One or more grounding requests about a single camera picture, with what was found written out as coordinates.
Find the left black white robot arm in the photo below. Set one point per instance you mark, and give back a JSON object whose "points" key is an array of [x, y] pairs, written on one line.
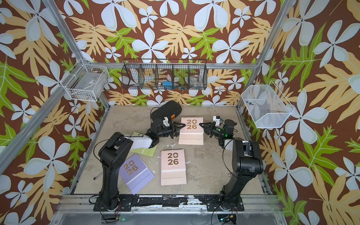
{"points": [[115, 151]]}

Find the white wire basket right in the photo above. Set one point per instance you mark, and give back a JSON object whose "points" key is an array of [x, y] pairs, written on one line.
{"points": [[267, 105]]}

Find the white wire basket left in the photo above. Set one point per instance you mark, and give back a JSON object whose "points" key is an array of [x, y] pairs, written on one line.
{"points": [[85, 81]]}

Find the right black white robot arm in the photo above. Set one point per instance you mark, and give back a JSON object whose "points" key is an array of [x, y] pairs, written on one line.
{"points": [[246, 164]]}

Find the pink 2026 calendar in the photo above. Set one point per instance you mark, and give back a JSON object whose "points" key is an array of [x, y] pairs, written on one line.
{"points": [[173, 167], [192, 133]]}

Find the black wire basket back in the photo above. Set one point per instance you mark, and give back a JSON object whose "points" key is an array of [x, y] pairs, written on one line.
{"points": [[184, 74]]}

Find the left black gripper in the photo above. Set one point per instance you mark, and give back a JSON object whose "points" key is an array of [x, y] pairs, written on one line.
{"points": [[174, 128]]}

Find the white wire basket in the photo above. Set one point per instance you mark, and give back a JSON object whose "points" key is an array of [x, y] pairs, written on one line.
{"points": [[85, 81], [267, 105]]}

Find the green 2026 calendar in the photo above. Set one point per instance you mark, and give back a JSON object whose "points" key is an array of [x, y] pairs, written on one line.
{"points": [[146, 150]]}

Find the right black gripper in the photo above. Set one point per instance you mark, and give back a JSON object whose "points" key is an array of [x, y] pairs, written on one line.
{"points": [[208, 131]]}

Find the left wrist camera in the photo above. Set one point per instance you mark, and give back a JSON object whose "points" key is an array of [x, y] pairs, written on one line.
{"points": [[166, 122]]}

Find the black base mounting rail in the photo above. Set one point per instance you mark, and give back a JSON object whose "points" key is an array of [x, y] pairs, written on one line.
{"points": [[125, 203]]}

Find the black case orange latch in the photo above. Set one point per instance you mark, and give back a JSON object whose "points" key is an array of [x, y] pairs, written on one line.
{"points": [[171, 110]]}

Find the purple 2026 calendar left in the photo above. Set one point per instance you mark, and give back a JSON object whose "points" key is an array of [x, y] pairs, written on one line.
{"points": [[135, 173]]}

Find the blue object in basket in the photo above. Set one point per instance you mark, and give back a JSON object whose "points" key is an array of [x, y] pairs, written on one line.
{"points": [[167, 85]]}

